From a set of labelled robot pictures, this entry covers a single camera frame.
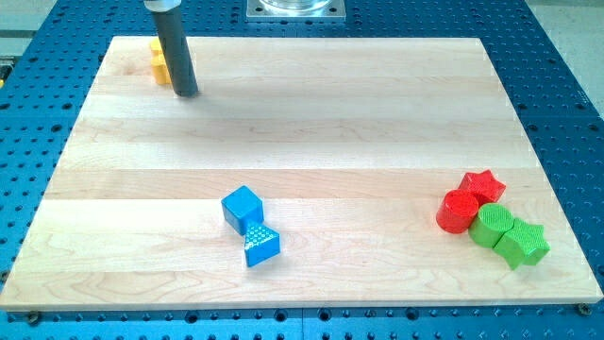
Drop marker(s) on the green star block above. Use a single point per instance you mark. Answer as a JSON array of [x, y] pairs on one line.
[[523, 244]]

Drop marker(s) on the blue cube block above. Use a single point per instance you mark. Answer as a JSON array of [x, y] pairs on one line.
[[241, 208]]

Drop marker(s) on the green circle block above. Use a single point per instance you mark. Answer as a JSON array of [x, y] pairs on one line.
[[491, 223]]

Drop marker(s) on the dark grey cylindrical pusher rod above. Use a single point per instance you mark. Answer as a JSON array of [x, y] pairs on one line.
[[176, 51]]

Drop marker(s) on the red circle block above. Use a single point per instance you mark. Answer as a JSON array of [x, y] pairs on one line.
[[457, 211]]

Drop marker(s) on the blue perforated metal table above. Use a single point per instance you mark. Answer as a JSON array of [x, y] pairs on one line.
[[49, 83]]

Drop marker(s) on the silver tool mount collar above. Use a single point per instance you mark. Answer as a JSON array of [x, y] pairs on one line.
[[161, 5]]

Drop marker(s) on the red star block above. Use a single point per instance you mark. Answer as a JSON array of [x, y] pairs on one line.
[[484, 186]]

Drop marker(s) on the yellow block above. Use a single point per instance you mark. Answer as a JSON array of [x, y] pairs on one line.
[[158, 63]]

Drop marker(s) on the blue triangle block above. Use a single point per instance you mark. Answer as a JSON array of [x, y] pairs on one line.
[[261, 243]]

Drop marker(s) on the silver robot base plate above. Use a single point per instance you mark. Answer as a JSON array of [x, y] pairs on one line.
[[332, 11]]

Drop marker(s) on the light wooden board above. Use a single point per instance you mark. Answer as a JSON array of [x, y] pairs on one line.
[[350, 144]]

